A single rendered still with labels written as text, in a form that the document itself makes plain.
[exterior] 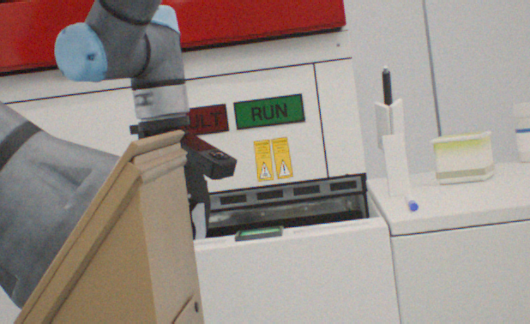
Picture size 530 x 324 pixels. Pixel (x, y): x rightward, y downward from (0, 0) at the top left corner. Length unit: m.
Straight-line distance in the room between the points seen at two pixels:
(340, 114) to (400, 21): 1.52
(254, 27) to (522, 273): 0.74
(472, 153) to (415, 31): 1.80
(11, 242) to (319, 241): 0.48
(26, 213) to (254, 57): 1.06
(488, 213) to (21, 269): 0.60
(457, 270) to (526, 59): 2.18
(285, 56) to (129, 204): 1.12
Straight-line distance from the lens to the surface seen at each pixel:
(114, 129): 1.93
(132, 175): 0.80
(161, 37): 1.52
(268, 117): 1.90
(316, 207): 1.90
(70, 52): 1.45
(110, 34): 1.43
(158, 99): 1.52
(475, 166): 1.63
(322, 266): 1.29
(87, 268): 0.82
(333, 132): 1.90
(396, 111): 1.56
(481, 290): 1.31
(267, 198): 1.91
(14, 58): 1.92
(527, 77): 3.44
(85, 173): 0.90
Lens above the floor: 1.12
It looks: 3 degrees down
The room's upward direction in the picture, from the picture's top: 7 degrees counter-clockwise
